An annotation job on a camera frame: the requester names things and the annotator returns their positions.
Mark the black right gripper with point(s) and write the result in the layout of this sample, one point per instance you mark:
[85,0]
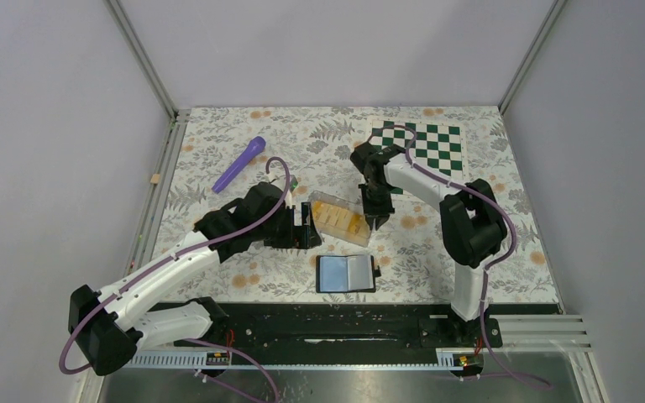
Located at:
[370,211]

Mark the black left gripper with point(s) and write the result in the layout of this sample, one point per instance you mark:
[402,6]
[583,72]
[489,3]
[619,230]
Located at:
[297,237]

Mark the clear box of cards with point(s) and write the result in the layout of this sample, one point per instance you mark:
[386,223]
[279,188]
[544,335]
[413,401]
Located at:
[339,218]

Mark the black leather card holder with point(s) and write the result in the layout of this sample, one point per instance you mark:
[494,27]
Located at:
[341,274]

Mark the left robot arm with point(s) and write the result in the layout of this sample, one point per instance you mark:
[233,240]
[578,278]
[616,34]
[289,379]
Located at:
[111,324]

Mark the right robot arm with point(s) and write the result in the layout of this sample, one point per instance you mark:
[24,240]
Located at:
[473,225]

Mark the green white chessboard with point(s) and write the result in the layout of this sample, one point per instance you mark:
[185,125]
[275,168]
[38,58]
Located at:
[439,146]

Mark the purple toy microphone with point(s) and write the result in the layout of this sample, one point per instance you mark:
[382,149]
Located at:
[255,147]

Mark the floral tablecloth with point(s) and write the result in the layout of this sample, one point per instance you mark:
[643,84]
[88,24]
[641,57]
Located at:
[316,143]

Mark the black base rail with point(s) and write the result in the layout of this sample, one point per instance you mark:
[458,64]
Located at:
[344,334]

